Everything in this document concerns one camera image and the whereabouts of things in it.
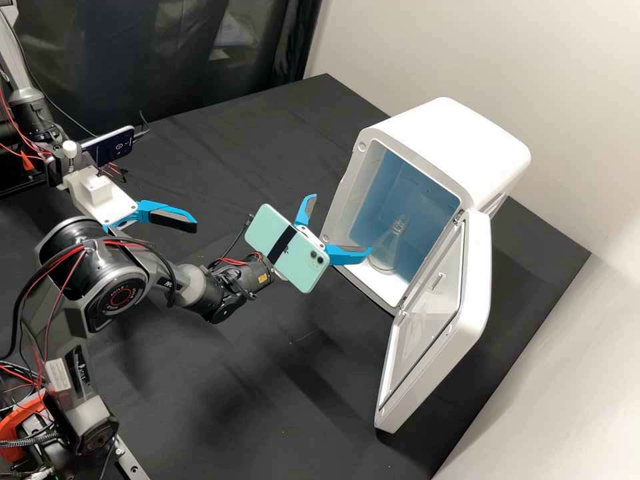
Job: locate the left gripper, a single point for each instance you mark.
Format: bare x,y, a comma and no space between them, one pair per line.
97,195

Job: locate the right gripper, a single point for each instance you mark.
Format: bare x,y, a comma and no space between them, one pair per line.
311,235

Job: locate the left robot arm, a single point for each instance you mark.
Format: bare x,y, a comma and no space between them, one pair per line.
22,97

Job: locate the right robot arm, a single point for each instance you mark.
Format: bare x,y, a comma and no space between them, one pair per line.
115,280

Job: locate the clear flask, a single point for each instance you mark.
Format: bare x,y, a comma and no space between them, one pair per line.
390,247

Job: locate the incubator door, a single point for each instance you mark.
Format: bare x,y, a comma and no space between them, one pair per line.
465,310

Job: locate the white incubator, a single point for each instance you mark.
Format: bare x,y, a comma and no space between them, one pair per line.
480,150

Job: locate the right wrist camera phone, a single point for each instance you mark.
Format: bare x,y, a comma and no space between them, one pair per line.
287,250

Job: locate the wrist camera phone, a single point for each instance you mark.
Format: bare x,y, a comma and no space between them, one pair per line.
112,147
287,250

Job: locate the left wrist camera phone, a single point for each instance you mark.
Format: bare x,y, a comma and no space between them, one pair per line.
112,147

